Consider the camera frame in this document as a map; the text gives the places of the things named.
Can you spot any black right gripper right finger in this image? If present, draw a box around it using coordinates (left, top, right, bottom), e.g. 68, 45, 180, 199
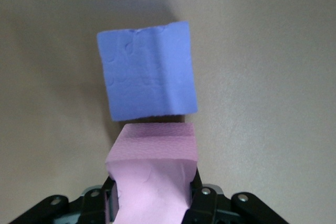
183, 168, 218, 224

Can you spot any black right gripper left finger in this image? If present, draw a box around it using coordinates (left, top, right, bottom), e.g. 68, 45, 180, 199
81, 176, 118, 224

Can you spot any pink foam cube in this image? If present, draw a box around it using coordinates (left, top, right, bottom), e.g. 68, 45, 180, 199
104, 123, 198, 224

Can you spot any blue-violet foam cube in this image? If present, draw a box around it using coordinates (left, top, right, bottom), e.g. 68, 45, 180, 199
96, 20, 198, 123

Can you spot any brown paper table cover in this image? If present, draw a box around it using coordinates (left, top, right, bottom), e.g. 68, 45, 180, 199
0, 0, 336, 224

